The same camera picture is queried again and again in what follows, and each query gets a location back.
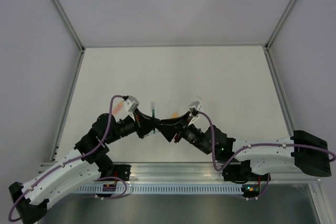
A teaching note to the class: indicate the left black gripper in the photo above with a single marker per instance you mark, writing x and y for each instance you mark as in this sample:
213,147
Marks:
143,123

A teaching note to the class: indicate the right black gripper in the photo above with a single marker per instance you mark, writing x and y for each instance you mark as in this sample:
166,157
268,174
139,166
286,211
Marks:
171,127

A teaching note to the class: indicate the clear pen cap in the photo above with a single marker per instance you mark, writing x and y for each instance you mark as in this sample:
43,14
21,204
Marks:
152,108

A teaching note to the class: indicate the green pen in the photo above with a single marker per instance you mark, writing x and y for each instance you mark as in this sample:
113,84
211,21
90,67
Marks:
154,130

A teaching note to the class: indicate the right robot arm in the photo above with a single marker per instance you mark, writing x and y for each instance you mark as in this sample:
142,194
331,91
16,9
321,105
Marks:
244,160

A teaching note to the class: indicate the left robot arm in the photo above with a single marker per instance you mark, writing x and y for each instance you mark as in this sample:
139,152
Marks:
86,162

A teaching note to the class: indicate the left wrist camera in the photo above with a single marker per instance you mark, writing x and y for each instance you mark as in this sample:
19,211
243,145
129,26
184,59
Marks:
130,104

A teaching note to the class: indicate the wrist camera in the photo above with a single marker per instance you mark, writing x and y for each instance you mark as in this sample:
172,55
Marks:
130,104
195,107

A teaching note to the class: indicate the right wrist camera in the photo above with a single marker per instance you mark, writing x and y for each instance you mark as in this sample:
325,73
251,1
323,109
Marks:
195,107

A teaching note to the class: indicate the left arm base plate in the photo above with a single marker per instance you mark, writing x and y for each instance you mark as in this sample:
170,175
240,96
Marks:
122,171

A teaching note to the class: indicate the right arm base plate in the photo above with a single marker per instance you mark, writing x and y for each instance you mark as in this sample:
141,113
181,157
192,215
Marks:
242,174

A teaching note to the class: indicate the white slotted cable duct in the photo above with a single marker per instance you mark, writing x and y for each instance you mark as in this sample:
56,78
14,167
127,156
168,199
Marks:
162,189

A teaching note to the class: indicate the right aluminium frame post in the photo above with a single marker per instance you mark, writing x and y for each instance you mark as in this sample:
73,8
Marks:
267,48

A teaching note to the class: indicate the aluminium frame post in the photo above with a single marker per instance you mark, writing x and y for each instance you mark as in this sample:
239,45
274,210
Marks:
74,76
267,48

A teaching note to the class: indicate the left aluminium frame post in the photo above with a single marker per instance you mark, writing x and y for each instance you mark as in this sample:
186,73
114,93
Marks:
74,76

